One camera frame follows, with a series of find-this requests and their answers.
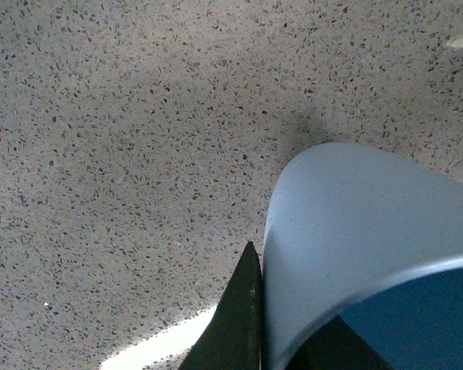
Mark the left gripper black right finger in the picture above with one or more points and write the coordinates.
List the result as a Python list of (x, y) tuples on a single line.
[(336, 346)]

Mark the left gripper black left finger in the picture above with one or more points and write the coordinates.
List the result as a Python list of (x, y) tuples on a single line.
[(233, 337)]

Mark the blue cup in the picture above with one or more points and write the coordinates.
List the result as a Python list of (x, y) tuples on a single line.
[(371, 237)]

